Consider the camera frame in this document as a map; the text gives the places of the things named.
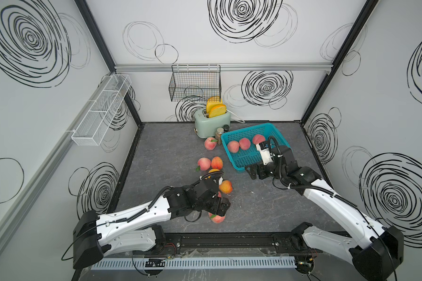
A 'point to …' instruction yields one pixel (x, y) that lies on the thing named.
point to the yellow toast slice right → (217, 110)
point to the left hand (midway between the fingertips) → (222, 203)
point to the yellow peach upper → (213, 170)
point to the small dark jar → (226, 127)
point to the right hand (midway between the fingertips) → (254, 165)
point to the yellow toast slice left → (213, 102)
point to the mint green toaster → (204, 126)
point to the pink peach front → (215, 218)
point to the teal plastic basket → (238, 161)
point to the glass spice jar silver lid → (219, 131)
